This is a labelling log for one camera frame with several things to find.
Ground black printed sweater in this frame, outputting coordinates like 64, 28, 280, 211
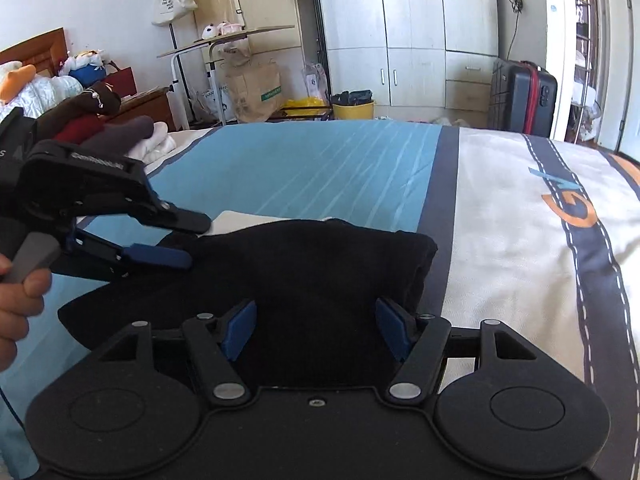
58, 219, 437, 387

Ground pile of folded clothes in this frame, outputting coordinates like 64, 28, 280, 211
34, 82, 176, 165

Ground person's left hand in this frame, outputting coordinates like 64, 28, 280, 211
0, 255, 52, 372

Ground plush toys pile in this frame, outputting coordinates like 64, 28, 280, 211
1, 50, 122, 119

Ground wooden headboard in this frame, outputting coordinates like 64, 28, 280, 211
0, 27, 68, 77

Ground wooden nightstand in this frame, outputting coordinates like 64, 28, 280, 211
103, 87, 176, 132

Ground blue and white bedsheet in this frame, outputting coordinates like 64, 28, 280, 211
1, 120, 639, 479

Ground white rolling table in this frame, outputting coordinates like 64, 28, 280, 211
158, 25, 294, 126

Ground white tote bag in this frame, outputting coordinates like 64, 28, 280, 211
152, 0, 198, 26

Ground brown paper bag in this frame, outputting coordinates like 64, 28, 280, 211
226, 62, 285, 124

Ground yellow bucket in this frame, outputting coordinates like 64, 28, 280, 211
330, 90, 374, 120

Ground yellow plastic bags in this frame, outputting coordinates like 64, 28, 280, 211
281, 96, 332, 120

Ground white wardrobe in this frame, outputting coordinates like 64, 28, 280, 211
318, 0, 498, 128

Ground metal shelf rack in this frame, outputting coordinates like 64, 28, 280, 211
566, 0, 600, 144

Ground black suitcase red strap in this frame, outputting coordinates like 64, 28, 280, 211
487, 57, 559, 139

